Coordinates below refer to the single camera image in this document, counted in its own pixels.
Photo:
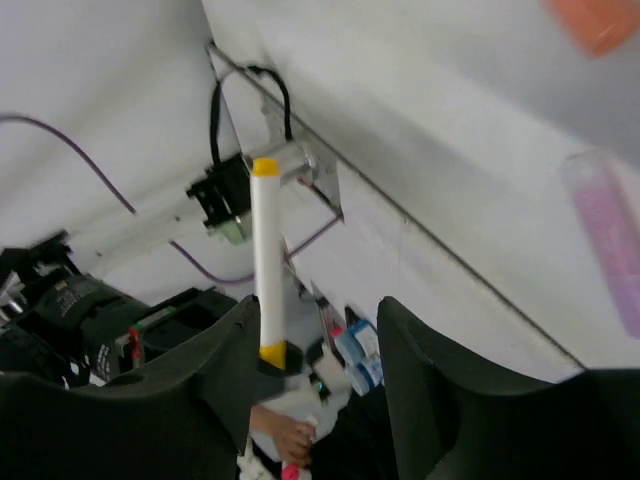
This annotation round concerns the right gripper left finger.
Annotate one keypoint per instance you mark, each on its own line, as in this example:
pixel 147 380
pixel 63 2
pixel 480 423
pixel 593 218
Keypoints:
pixel 184 415

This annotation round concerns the pink lilac highlighter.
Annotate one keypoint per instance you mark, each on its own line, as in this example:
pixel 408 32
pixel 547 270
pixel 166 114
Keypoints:
pixel 608 223

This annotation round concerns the orange correction tape case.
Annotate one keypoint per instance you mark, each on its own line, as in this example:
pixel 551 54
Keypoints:
pixel 597 26

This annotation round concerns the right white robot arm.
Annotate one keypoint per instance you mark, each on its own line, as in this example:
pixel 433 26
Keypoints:
pixel 98 385

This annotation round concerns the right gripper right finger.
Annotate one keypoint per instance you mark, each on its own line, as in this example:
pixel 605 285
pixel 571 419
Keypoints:
pixel 456 415

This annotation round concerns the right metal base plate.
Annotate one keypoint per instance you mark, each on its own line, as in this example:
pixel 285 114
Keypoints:
pixel 303 157

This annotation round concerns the white yellow marker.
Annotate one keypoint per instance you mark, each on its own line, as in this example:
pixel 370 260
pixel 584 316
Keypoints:
pixel 268 259

